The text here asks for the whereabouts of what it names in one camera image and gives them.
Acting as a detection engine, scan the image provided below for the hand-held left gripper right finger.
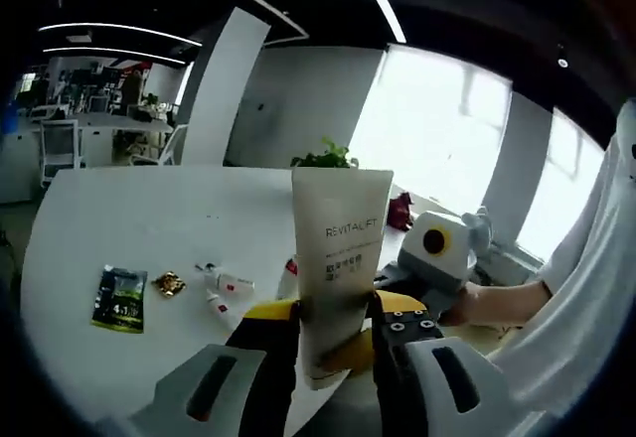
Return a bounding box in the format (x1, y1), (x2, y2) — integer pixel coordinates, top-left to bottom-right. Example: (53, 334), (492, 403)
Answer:
(369, 290), (519, 437)

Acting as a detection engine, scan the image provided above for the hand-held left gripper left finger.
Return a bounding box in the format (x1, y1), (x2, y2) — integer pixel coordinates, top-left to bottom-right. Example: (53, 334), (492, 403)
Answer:
(106, 299), (303, 437)

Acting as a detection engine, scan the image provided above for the small red label skincare bottle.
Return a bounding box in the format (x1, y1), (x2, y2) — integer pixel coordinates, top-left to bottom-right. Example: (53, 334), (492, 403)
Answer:
(205, 291), (234, 327)

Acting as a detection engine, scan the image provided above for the tall white skincare tube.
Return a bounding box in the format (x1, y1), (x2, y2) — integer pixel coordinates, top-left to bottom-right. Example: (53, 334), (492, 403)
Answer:
(290, 167), (396, 391)

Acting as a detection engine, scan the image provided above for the small white red box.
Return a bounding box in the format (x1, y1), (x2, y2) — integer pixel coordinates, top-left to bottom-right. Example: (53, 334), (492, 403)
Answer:
(205, 271), (256, 299)

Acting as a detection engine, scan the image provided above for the red collar skincare pump bottle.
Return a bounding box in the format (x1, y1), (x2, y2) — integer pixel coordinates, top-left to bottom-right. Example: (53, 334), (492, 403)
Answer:
(275, 253), (301, 302)

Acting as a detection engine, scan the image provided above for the green black skincare sachet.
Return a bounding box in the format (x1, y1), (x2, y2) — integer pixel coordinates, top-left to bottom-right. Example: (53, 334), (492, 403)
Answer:
(89, 265), (149, 334)

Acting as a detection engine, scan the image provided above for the person's right hand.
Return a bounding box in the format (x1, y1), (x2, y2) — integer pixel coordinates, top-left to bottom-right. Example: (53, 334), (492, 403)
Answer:
(439, 281), (499, 329)

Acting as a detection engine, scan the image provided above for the red cloth object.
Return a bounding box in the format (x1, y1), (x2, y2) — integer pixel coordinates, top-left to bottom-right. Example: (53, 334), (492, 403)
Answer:
(387, 191), (416, 230)

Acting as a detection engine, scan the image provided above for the gold foil sachet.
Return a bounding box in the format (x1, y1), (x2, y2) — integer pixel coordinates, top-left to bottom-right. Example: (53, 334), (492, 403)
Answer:
(151, 270), (188, 298)

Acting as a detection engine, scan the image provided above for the potted green plant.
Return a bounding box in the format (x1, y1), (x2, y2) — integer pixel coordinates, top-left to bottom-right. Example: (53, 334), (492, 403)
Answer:
(289, 135), (360, 170)

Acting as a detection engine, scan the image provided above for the white office chair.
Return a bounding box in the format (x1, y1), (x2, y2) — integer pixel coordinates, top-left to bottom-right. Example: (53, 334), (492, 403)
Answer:
(38, 117), (84, 188)
(131, 123), (190, 166)

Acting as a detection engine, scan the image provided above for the long ceiling light strip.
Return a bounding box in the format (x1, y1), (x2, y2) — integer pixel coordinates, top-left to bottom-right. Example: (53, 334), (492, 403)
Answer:
(42, 46), (189, 67)
(37, 22), (204, 47)

